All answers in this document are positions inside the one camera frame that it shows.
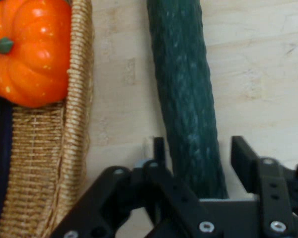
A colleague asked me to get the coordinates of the woven wicker basket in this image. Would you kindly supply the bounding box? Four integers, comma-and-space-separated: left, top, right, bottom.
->
0, 0, 95, 238

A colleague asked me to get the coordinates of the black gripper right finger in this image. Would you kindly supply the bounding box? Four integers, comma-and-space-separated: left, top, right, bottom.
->
230, 135, 298, 238

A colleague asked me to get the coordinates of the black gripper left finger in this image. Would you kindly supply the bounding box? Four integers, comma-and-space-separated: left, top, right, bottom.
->
51, 136, 223, 238

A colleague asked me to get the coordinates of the dark green cucumber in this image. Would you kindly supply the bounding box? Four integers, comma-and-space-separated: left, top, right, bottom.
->
146, 0, 229, 199

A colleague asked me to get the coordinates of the orange pumpkin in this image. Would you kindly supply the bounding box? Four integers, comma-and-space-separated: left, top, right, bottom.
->
0, 0, 73, 109

